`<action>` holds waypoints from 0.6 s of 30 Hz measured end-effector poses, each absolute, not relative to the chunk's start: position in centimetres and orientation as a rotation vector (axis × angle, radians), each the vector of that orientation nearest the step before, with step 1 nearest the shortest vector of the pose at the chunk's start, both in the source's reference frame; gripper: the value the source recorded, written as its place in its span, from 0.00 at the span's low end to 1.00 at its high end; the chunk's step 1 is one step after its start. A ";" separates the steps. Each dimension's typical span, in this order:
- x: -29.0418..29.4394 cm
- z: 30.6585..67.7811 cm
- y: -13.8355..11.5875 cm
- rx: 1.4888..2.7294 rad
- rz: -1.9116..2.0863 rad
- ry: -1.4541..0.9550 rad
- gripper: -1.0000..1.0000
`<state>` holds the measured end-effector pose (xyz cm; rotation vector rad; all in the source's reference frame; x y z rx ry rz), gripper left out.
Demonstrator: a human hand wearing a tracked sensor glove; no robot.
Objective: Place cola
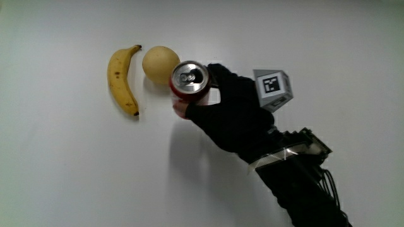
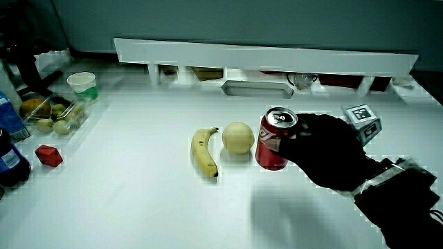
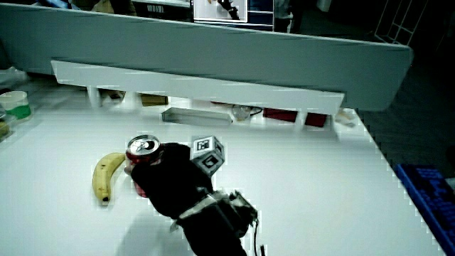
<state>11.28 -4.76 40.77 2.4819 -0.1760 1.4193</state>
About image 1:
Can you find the person's right hand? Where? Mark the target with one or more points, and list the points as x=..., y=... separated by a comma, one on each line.
x=240, y=119

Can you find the yellow banana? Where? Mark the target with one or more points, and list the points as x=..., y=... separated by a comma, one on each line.
x=120, y=82

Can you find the round yellow fruit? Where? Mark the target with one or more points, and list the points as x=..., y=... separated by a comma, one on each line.
x=159, y=64

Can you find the red cola can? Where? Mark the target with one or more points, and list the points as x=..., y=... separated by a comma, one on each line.
x=190, y=79

